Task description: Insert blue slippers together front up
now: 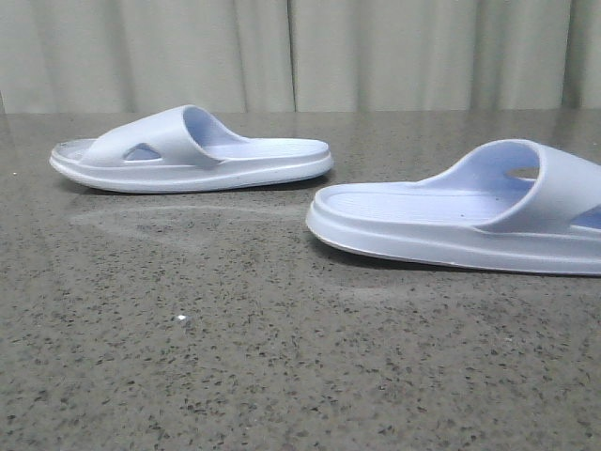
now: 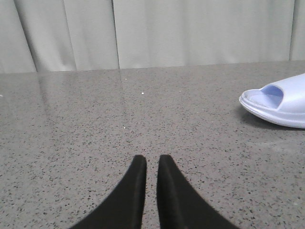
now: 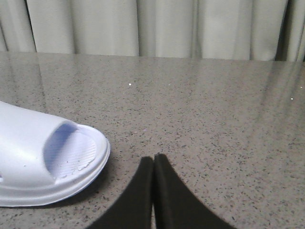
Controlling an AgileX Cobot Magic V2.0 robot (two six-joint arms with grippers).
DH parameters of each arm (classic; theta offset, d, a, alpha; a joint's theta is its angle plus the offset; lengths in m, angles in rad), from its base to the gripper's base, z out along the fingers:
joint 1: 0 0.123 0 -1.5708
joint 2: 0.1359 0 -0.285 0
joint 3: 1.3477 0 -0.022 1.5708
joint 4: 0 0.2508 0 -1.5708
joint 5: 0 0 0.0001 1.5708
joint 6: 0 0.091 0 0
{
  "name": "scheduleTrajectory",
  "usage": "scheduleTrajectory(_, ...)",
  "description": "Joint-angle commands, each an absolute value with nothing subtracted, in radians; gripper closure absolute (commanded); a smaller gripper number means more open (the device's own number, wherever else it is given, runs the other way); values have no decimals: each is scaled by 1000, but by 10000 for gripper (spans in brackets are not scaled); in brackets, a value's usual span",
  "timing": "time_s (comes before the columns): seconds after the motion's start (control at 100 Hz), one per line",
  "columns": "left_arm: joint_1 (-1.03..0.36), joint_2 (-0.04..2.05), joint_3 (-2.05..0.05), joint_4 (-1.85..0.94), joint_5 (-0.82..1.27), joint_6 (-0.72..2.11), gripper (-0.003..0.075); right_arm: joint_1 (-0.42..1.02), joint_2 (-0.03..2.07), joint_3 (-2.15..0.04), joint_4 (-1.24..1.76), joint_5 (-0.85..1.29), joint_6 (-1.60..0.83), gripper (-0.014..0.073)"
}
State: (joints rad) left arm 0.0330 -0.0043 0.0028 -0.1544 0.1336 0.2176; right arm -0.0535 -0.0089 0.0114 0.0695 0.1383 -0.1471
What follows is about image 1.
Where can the light blue slipper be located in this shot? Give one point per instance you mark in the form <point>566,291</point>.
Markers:
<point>509,205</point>
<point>186,149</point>

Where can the pale green curtain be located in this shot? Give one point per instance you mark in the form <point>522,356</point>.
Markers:
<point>305,56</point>

